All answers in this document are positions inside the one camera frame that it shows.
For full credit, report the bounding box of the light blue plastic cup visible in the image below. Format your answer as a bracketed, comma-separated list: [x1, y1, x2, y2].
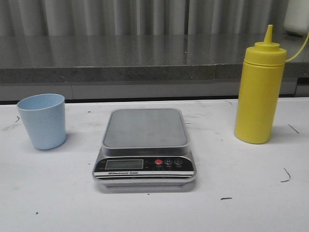
[17, 93, 66, 150]

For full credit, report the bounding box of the silver electronic kitchen scale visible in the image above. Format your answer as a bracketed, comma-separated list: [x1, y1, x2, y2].
[92, 108, 197, 192]

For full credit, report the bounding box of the white rice cooker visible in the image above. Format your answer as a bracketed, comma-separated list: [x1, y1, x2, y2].
[283, 0, 309, 36]

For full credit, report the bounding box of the grey stone counter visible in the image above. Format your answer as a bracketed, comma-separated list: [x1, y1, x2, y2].
[0, 33, 309, 101]

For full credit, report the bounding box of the yellow squeeze bottle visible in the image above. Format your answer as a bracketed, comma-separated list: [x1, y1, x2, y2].
[234, 24, 309, 145]

